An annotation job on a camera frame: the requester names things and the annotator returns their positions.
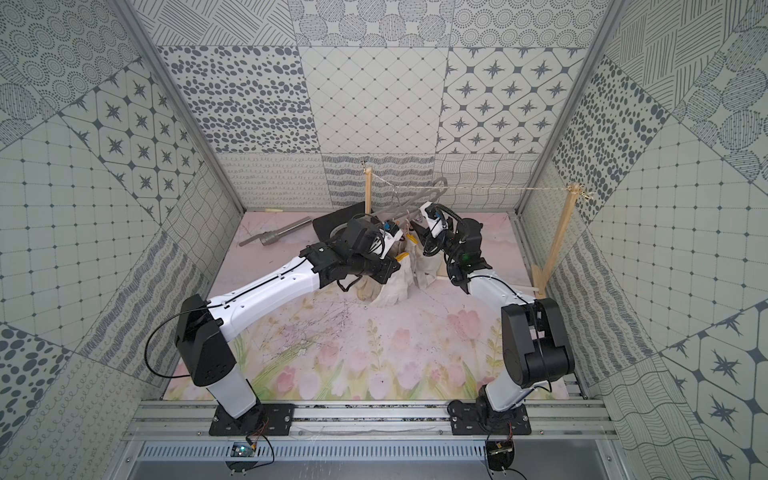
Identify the blue dotted glove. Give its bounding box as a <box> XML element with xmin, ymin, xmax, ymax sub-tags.
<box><xmin>370</xmin><ymin>252</ymin><xmax>414</xmax><ymax>308</ymax></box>

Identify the grey clip hanger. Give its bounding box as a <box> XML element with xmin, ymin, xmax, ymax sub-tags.
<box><xmin>373</xmin><ymin>177</ymin><xmax>448</xmax><ymax>221</ymax></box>

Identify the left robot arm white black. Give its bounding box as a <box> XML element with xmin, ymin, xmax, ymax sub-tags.
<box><xmin>171</xmin><ymin>215</ymin><xmax>403</xmax><ymax>421</ymax></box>

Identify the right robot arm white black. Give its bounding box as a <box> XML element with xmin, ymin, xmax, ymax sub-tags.
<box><xmin>413</xmin><ymin>202</ymin><xmax>576</xmax><ymax>413</ymax></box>

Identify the black flat pad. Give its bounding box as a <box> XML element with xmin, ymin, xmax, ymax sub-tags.
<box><xmin>312</xmin><ymin>202</ymin><xmax>365</xmax><ymax>242</ymax></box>

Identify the grey metal cylinder tool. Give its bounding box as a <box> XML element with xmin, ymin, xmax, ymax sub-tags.
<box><xmin>238</xmin><ymin>216</ymin><xmax>312</xmax><ymax>247</ymax></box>

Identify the small black module right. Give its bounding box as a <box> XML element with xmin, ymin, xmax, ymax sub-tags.
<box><xmin>485</xmin><ymin>440</ymin><xmax>515</xmax><ymax>472</ymax></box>

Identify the small circuit board left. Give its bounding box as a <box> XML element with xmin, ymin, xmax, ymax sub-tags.
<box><xmin>225</xmin><ymin>443</ymin><xmax>258</xmax><ymax>474</ymax></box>

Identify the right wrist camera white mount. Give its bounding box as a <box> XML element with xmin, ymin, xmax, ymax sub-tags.
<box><xmin>420</xmin><ymin>202</ymin><xmax>447</xmax><ymax>238</ymax></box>

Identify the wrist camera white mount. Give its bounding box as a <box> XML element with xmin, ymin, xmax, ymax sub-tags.
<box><xmin>420</xmin><ymin>202</ymin><xmax>447</xmax><ymax>238</ymax></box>
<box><xmin>380</xmin><ymin>220</ymin><xmax>403</xmax><ymax>258</ymax></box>

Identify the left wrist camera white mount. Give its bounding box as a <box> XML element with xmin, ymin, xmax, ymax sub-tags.
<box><xmin>380</xmin><ymin>220</ymin><xmax>403</xmax><ymax>258</ymax></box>

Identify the wooden drying rack frame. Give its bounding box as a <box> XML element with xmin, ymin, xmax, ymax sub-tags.
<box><xmin>362</xmin><ymin>162</ymin><xmax>591</xmax><ymax>299</ymax></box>

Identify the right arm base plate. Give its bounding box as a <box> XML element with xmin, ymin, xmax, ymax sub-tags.
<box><xmin>447</xmin><ymin>400</ymin><xmax>532</xmax><ymax>437</ymax></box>

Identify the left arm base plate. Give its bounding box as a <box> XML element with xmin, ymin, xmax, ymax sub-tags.
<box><xmin>209</xmin><ymin>403</ymin><xmax>296</xmax><ymax>437</ymax></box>

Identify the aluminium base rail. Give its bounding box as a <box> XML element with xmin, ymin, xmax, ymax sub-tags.
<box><xmin>123</xmin><ymin>399</ymin><xmax>618</xmax><ymax>441</ymax></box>

